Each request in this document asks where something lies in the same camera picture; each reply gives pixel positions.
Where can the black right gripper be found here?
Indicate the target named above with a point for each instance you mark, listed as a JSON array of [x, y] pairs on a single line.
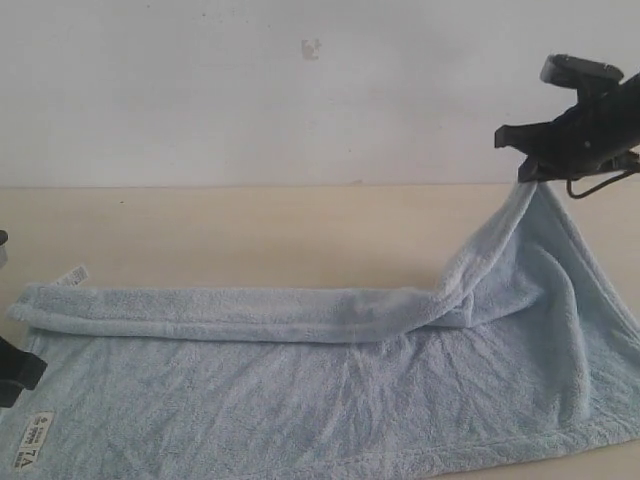
[[594, 136]]

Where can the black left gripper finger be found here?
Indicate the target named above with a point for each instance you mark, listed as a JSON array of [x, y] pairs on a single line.
[[9, 393], [20, 368]]

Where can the light blue terry towel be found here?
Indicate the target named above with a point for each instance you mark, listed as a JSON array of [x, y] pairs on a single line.
[[524, 351]]

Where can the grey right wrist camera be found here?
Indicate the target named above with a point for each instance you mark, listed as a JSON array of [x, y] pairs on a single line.
[[571, 72]]

